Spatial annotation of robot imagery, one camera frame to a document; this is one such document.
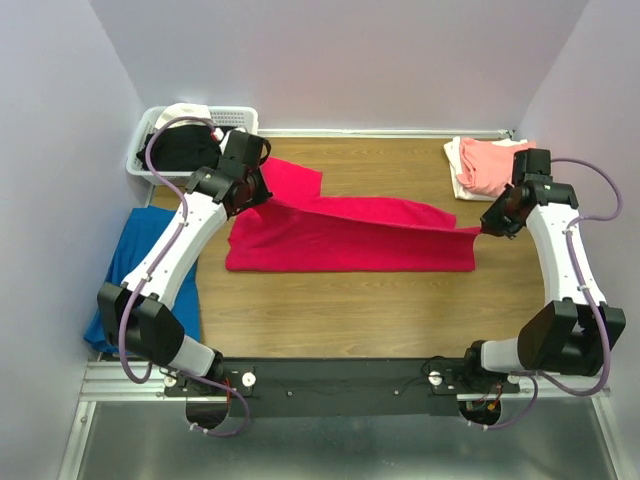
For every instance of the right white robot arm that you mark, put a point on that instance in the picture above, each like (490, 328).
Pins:
(570, 340)

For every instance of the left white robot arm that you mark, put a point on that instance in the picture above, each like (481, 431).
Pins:
(137, 313)

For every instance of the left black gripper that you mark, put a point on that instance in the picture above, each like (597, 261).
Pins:
(262, 195)

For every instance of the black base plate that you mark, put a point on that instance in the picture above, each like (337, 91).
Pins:
(331, 387)

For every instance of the red t shirt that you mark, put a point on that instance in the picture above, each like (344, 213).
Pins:
(299, 230)

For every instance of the pink folded t shirt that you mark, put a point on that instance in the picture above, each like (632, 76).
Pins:
(486, 168)

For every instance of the aluminium rail frame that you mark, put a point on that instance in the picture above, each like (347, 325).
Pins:
(170, 428)

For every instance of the white folded t shirt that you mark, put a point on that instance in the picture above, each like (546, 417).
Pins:
(451, 150)

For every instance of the black t shirt in basket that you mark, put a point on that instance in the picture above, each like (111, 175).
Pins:
(185, 149)

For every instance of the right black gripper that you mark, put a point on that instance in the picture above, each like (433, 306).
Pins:
(492, 224)

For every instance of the cream t shirt in basket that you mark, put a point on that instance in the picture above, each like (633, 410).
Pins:
(182, 110)

